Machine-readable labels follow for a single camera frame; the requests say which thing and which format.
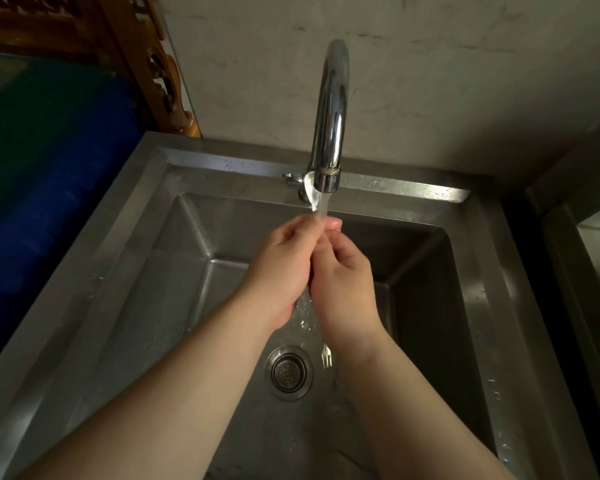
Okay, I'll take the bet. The person's left hand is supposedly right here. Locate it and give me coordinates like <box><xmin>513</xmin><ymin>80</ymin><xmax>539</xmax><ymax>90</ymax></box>
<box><xmin>238</xmin><ymin>213</ymin><xmax>327</xmax><ymax>332</ymax></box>

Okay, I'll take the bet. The person's right hand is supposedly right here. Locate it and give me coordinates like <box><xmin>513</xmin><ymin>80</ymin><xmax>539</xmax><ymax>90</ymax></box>
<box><xmin>307</xmin><ymin>218</ymin><xmax>387</xmax><ymax>345</ymax></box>

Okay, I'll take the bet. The person's right forearm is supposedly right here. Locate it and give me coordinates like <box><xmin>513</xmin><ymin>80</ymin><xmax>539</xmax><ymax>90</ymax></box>
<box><xmin>325</xmin><ymin>321</ymin><xmax>519</xmax><ymax>480</ymax></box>

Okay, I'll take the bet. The person's left forearm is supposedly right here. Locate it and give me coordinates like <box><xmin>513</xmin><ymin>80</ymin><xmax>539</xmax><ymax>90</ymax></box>
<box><xmin>16</xmin><ymin>292</ymin><xmax>285</xmax><ymax>480</ymax></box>

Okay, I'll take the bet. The chrome curved faucet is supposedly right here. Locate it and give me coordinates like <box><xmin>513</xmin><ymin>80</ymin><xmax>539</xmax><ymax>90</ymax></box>
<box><xmin>282</xmin><ymin>39</ymin><xmax>351</xmax><ymax>204</ymax></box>

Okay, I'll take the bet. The stainless steel sink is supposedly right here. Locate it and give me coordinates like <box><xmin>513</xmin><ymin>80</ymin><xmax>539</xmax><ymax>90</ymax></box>
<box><xmin>0</xmin><ymin>131</ymin><xmax>600</xmax><ymax>480</ymax></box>

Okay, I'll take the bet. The round metal drain strainer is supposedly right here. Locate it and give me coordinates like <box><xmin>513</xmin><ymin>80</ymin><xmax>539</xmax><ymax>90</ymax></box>
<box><xmin>264</xmin><ymin>345</ymin><xmax>315</xmax><ymax>402</ymax></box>

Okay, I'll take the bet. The carved wooden furniture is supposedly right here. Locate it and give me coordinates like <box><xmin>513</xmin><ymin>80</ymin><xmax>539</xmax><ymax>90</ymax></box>
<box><xmin>0</xmin><ymin>0</ymin><xmax>202</xmax><ymax>139</ymax></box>

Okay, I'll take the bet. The stainless steel counter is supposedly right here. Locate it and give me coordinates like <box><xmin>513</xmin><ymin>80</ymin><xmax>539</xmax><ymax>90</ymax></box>
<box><xmin>526</xmin><ymin>111</ymin><xmax>600</xmax><ymax>480</ymax></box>

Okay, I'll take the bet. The blue green tarp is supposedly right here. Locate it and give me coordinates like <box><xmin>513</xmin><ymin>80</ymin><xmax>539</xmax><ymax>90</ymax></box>
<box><xmin>0</xmin><ymin>54</ymin><xmax>147</xmax><ymax>381</ymax></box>

